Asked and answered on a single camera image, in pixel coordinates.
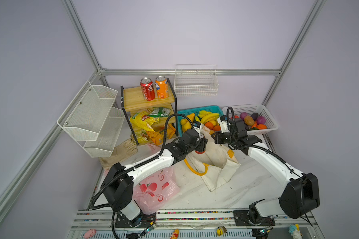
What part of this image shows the yellow chips bag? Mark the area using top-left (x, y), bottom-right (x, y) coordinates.
top-left (130, 110), bottom-right (160, 131)

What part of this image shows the brown potato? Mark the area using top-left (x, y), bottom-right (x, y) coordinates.
top-left (244, 115), bottom-right (255, 126)

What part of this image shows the aluminium rail base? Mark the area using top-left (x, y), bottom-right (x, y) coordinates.
top-left (66, 167), bottom-right (326, 239)

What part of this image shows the yellow pear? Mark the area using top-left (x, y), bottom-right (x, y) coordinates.
top-left (181, 121), bottom-right (192, 133)

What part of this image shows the pink plastic grocery bag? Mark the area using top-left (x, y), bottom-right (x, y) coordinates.
top-left (100, 144), bottom-right (180, 216)

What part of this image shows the white plastic vegetable basket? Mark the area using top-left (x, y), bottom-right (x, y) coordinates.
top-left (232, 104), bottom-right (279, 135)

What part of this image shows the orange snack bag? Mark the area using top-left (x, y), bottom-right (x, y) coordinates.
top-left (147, 123), bottom-right (176, 145)

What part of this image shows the white mesh two-tier rack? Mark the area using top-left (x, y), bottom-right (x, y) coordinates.
top-left (57, 81), bottom-right (125, 158)

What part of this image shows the orange fruit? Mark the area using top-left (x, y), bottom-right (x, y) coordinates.
top-left (204, 122), bottom-right (214, 129)

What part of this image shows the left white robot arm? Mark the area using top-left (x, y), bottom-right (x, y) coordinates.
top-left (89, 114), bottom-right (207, 238)

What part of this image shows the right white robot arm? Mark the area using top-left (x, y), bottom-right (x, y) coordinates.
top-left (211, 107), bottom-right (320, 225)

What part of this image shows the red cola can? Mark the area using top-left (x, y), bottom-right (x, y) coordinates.
top-left (140, 77), bottom-right (155, 101)
top-left (194, 137), bottom-right (208, 154)

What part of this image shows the orange soda can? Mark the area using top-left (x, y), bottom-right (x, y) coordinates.
top-left (155, 76), bottom-right (169, 99)

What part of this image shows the yellow banana bunch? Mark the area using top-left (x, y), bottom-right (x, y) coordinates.
top-left (196, 111), bottom-right (220, 124)

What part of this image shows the wooden three-tier shelf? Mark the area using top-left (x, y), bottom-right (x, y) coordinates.
top-left (120, 78), bottom-right (178, 145)

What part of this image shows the purple round vegetable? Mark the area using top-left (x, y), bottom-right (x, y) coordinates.
top-left (256, 116), bottom-right (266, 124)

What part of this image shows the white wire wall basket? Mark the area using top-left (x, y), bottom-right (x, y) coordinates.
top-left (174, 64), bottom-right (219, 97)

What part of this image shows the white canvas tote bag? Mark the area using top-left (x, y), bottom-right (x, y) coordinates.
top-left (184, 126), bottom-right (241, 192)

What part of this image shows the green snack bag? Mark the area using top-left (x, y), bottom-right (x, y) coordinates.
top-left (149, 107), bottom-right (172, 118)

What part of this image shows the teal plastic fruit basket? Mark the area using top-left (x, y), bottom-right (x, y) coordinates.
top-left (178, 106), bottom-right (222, 138)

